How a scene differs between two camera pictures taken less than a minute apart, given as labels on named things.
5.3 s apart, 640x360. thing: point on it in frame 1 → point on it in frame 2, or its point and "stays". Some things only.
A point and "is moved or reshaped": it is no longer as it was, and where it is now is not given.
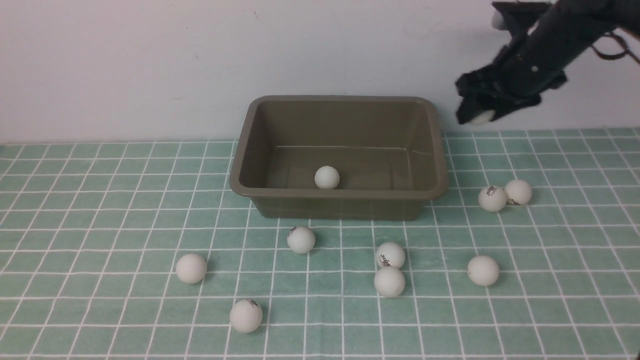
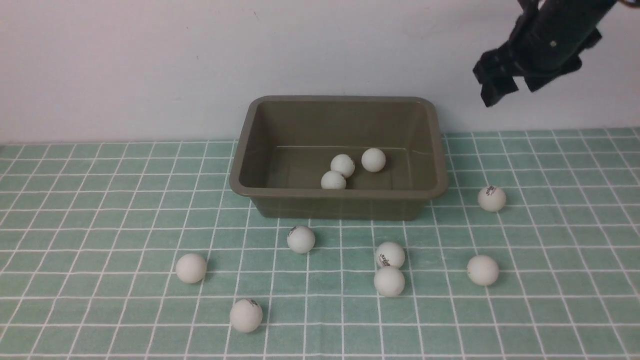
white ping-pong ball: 389,281 stays
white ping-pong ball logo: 492,198 stays
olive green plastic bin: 389,151 stays
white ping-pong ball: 486,116 → 343,164
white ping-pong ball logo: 390,254 stays
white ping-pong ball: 327,177 is moved or reshaped
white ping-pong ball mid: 483,270 stays
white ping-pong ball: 191,268 stays
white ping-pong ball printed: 518,192 → 373,160
